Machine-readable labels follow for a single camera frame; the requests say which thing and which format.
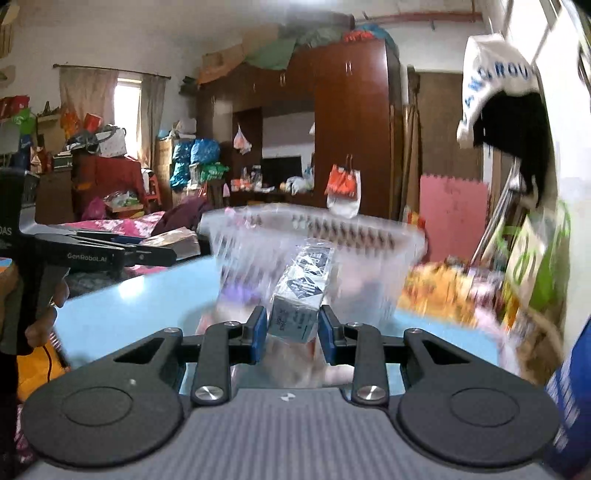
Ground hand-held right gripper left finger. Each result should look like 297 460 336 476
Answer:
113 307 269 408

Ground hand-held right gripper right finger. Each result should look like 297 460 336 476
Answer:
318 305 468 408

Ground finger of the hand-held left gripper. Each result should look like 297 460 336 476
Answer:
122 247 178 268
69 230 155 247

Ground grey box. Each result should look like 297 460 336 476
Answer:
139 227 200 259

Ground blue white barcode box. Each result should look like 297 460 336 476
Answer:
268 237 335 344

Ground white plastic basket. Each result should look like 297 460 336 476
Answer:
198 203 426 333

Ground person's left hand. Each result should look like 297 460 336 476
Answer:
25 278 71 348

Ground pink floral blanket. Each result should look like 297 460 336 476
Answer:
55 210 167 238

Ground purple packet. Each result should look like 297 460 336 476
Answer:
221 281 260 306

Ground dark purple garment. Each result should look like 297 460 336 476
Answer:
152 196 213 236

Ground red cloth covered cabinet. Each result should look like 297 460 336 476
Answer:
71 154 148 222

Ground brown cardboard box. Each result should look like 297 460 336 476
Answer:
154 138 174 208

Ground blue patterned bag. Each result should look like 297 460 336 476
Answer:
170 142 192 188
190 138 221 164

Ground white handbag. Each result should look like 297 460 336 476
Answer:
97 127 127 158

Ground green packet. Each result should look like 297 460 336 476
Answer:
201 162 230 182

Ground yellow printed blanket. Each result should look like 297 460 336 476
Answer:
399 261 481 326

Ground window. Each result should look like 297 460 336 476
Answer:
115 80 144 160

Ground beige lace curtain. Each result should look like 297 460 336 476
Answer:
139 76 167 171
60 69 118 127

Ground yellow paper bag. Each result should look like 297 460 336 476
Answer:
16 332 70 402

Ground white pink plastic bag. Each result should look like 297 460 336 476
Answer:
232 124 253 155

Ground orange white hanging bag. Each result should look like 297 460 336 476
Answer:
324 164 362 217

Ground black monitor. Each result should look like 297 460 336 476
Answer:
262 156 303 188

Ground curtain rod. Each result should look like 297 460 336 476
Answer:
53 64 171 79

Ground pink foam mat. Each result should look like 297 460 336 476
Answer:
419 173 490 264

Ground cardboard boxes on wardrobe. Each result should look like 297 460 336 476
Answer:
198 23 278 86

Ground brown wooden wardrobe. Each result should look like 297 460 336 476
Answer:
196 39 407 222

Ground green white shopping bag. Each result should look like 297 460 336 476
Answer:
503 200 573 315

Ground green cloth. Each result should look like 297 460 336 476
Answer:
245 28 342 70

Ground brown wooden door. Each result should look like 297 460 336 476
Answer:
406 71 483 217

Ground blue shopping bag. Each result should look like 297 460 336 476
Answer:
542 314 591 480

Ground black hanging garment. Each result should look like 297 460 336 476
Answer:
471 90 557 208

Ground red blue bedding bundle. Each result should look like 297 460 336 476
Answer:
342 23 398 51

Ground white printed bag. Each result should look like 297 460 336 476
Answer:
456 33 541 148

